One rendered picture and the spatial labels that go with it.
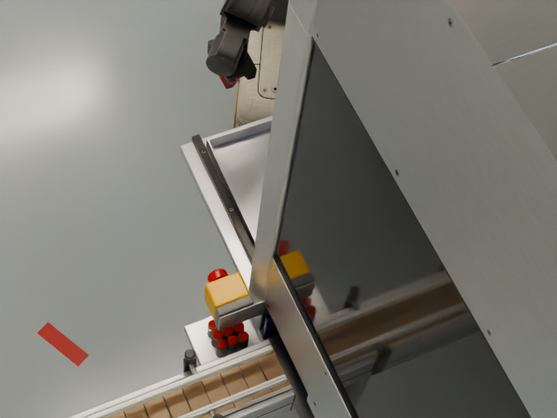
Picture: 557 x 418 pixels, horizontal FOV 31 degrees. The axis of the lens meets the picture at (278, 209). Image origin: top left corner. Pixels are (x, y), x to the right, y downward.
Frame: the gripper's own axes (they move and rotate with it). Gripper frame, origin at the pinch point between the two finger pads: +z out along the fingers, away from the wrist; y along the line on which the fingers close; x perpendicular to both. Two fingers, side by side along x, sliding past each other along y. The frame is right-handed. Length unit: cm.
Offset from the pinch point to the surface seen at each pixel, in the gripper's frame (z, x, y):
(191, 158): 21.4, -7.8, 1.0
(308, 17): -72, -14, 45
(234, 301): 7.7, -16.1, 42.1
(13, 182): 109, -38, -64
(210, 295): 7.8, -19.8, 39.3
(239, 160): 20.9, 1.6, 5.2
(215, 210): 21.8, -7.8, 14.8
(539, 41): -99, -9, 75
